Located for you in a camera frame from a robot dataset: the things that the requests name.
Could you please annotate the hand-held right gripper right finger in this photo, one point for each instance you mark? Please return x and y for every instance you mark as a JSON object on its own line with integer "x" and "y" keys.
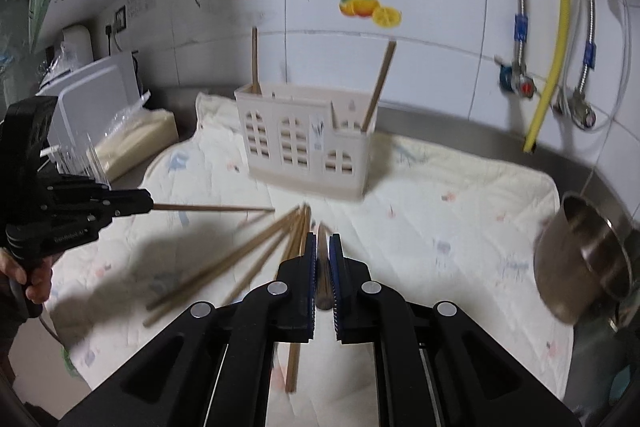
{"x": 334, "y": 277}

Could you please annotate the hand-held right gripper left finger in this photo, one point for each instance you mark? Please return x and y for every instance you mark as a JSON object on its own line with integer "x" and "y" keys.
{"x": 311, "y": 277}

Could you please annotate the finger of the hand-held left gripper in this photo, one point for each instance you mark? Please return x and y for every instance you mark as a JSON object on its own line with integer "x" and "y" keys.
{"x": 125, "y": 197}
{"x": 125, "y": 210}

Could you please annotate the brown wooden chopstick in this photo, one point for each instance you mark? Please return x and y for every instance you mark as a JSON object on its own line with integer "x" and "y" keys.
{"x": 324, "y": 279}
{"x": 255, "y": 62}
{"x": 381, "y": 82}
{"x": 215, "y": 208}

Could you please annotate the pile of wooden chopsticks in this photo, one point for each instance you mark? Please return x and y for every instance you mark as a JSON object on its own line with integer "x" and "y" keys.
{"x": 240, "y": 257}

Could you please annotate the white plastic utensil holder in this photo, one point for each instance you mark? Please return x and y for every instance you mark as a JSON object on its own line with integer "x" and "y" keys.
{"x": 295, "y": 142}

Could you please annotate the person's left forearm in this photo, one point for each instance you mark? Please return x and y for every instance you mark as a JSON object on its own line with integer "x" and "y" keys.
{"x": 10, "y": 312}

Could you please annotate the person's left hand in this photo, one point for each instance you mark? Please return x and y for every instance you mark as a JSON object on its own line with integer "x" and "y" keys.
{"x": 37, "y": 282}

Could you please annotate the clear plastic package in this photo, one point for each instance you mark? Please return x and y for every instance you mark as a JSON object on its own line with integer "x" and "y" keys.
{"x": 80, "y": 164}

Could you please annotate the plastic bag of paper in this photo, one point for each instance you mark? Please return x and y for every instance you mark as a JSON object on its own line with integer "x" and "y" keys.
{"x": 135, "y": 132}

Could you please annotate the white printed cloth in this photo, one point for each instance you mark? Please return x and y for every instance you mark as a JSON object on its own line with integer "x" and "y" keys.
{"x": 430, "y": 227}

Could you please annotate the white plastic boxes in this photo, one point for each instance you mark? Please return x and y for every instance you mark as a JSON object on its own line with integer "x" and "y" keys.
{"x": 95, "y": 92}

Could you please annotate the white cylindrical canister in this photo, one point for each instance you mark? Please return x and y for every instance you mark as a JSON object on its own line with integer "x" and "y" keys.
{"x": 77, "y": 44}

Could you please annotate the stainless steel pot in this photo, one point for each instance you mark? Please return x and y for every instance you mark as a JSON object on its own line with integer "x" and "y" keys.
{"x": 570, "y": 257}

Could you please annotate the metal water valve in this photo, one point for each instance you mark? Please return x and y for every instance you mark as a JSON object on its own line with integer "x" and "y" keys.
{"x": 517, "y": 79}
{"x": 577, "y": 109}

